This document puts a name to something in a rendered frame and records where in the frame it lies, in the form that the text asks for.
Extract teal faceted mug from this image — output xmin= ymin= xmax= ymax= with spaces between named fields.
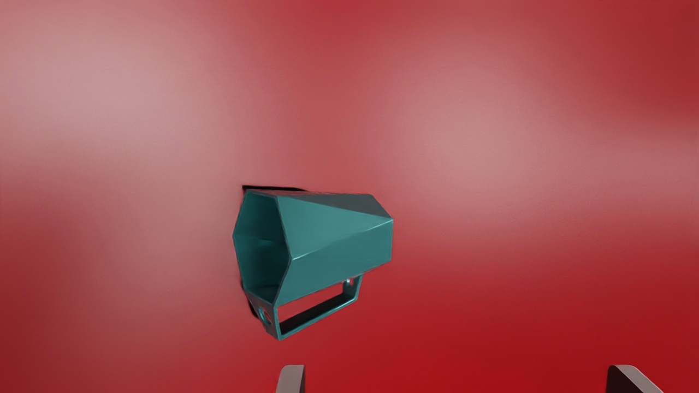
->
xmin=232 ymin=189 xmax=394 ymax=341

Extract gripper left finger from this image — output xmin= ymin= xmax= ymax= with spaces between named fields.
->
xmin=276 ymin=365 xmax=306 ymax=393

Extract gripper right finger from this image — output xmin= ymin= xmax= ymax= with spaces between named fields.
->
xmin=606 ymin=364 xmax=665 ymax=393

